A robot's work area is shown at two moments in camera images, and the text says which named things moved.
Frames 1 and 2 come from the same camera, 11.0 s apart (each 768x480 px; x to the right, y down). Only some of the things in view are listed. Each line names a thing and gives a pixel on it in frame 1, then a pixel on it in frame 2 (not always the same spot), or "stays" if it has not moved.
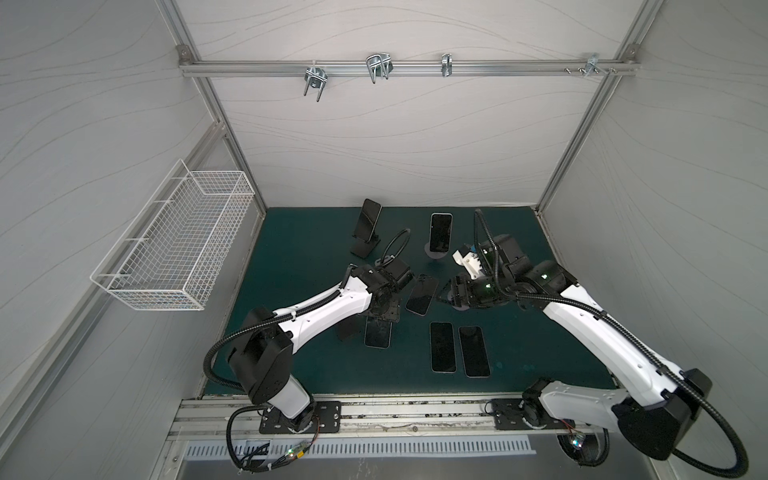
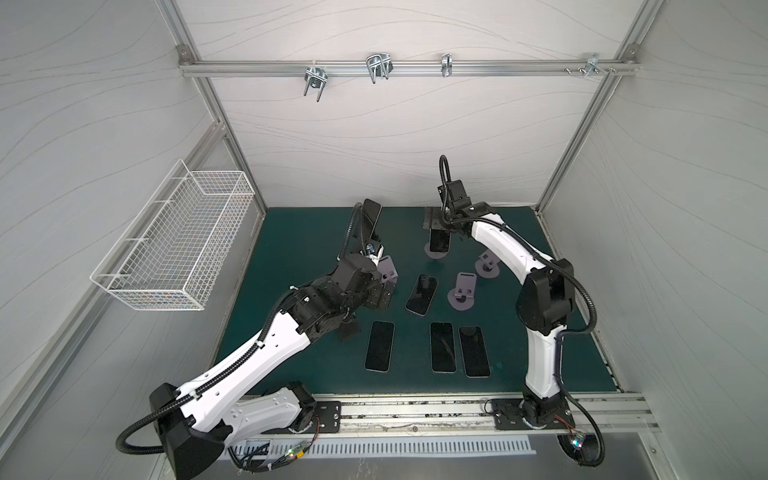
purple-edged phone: [474, 350] stays
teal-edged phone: [442, 348] stays
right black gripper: [462, 293] -> [442, 222]
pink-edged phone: [420, 298] stays
